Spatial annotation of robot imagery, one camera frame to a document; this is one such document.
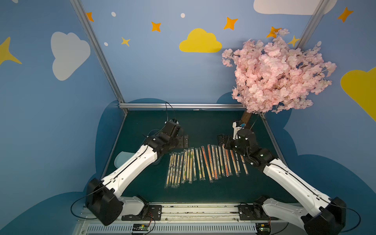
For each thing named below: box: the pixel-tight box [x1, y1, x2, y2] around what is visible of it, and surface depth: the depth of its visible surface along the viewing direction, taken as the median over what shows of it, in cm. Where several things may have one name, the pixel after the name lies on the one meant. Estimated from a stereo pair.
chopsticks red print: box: [207, 143, 214, 181], surface depth 95 cm
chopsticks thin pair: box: [176, 152, 182, 187], surface depth 92 cm
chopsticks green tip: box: [194, 147, 203, 181], surface depth 94 cm
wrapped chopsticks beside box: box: [185, 148, 191, 182], surface depth 93 cm
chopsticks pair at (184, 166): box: [181, 149, 188, 183], surface depth 92 cm
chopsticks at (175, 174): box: [171, 152, 180, 189], surface depth 90 cm
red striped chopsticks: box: [200, 145, 214, 184], surface depth 93 cm
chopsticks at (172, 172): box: [168, 152, 177, 188], surface depth 90 cm
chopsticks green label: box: [211, 145, 220, 181], surface depth 92 cm
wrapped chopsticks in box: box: [164, 152, 175, 189], surface depth 90 cm
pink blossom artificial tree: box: [221, 28, 337, 128], surface depth 71 cm
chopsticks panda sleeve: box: [178, 152, 186, 186], surface depth 92 cm
